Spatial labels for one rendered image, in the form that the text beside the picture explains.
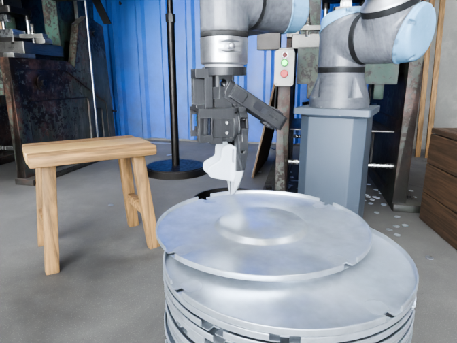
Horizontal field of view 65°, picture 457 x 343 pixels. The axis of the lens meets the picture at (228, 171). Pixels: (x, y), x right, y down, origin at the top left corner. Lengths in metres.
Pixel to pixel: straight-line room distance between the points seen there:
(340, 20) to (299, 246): 0.63
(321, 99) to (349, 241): 0.52
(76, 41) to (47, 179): 1.50
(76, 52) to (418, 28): 1.97
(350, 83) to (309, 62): 0.63
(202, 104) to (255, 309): 0.35
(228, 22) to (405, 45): 0.41
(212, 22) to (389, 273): 0.41
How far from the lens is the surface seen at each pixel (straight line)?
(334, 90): 0.93
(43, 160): 1.03
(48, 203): 1.08
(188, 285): 0.39
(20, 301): 1.05
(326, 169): 0.95
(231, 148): 0.58
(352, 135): 0.92
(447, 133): 1.40
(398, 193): 1.61
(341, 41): 0.93
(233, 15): 0.57
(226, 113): 0.56
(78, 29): 2.49
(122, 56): 3.28
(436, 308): 1.02
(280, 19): 0.63
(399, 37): 0.85
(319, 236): 0.49
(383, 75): 1.59
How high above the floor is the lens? 0.52
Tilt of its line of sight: 14 degrees down
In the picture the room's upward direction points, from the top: straight up
